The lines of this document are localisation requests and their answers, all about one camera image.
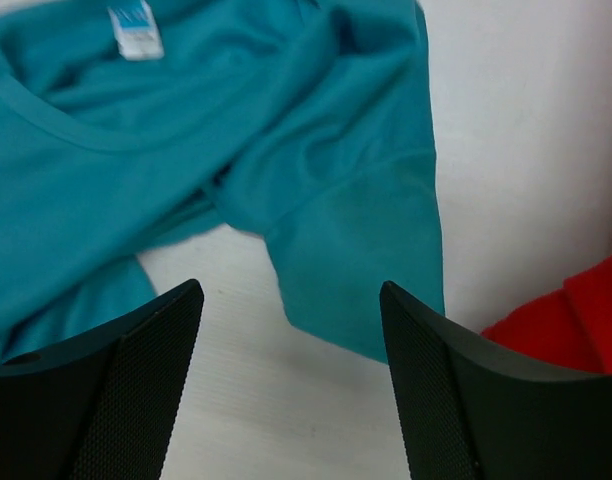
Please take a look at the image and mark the teal t shirt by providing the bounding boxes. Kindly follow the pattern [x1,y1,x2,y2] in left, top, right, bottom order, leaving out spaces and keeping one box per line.
[0,1,444,362]

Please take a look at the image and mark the red t shirt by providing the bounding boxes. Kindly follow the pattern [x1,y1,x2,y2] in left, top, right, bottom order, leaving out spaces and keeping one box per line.
[482,255,612,374]

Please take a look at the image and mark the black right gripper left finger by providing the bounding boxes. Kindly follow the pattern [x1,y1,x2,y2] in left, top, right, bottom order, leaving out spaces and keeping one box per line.
[0,279,204,480]

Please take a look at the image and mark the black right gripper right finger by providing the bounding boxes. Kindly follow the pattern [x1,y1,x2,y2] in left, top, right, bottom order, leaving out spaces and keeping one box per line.
[380,282,612,480]

